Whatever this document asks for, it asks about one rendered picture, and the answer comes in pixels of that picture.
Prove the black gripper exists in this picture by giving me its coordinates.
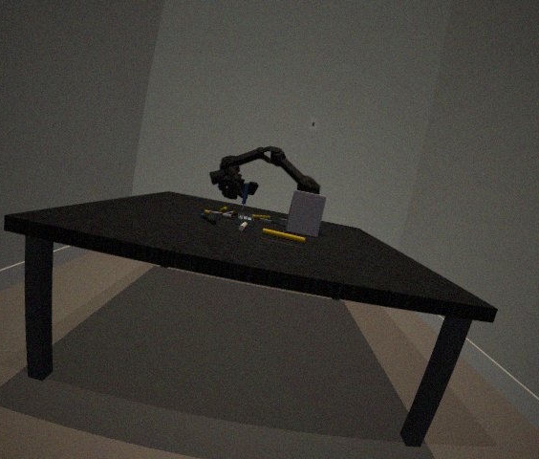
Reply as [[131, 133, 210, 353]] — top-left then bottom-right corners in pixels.
[[218, 172, 258, 198]]

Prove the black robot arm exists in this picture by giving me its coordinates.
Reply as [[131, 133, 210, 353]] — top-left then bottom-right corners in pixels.
[[209, 146, 321, 200]]

